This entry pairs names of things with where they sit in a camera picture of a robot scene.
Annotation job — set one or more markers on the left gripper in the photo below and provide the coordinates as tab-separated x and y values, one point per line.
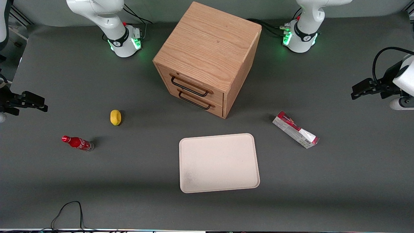
386	84

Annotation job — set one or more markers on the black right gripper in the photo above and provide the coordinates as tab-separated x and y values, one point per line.
6	100

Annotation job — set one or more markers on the red white cookie box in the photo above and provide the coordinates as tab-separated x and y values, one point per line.
295	129

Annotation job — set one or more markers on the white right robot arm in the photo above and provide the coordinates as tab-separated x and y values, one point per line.
106	19

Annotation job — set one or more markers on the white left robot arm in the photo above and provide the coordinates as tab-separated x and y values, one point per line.
304	32

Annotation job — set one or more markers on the beige rectangular tray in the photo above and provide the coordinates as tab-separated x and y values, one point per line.
219	163

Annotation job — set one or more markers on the red cola bottle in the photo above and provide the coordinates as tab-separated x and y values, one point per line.
77	142

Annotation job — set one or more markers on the yellow lemon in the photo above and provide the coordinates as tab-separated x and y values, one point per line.
115	117

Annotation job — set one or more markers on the oak wooden drawer cabinet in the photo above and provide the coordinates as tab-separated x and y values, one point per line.
210	42

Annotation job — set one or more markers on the aluminium frame rail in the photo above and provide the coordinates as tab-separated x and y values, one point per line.
20	16
409	13

